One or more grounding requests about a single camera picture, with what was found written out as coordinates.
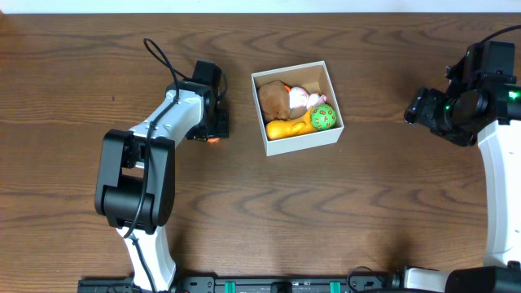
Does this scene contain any brown plush toy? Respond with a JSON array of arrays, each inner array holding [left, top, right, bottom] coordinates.
[[257, 81, 291, 122]]

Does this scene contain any pink pig toy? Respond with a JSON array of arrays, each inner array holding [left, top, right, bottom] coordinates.
[[285, 85, 326, 110]]

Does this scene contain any white cardboard box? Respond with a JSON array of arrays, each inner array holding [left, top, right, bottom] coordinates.
[[252, 61, 344, 156]]

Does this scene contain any green patterned ball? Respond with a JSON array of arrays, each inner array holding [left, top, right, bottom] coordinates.
[[310, 103, 337, 131]]

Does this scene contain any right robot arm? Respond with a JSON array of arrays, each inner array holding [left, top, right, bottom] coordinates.
[[401, 40, 520, 292]]

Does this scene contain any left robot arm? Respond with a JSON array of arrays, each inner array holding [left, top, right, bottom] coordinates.
[[78, 60, 229, 292]]

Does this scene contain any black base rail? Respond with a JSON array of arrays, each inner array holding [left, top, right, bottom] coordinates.
[[77, 273, 408, 293]]

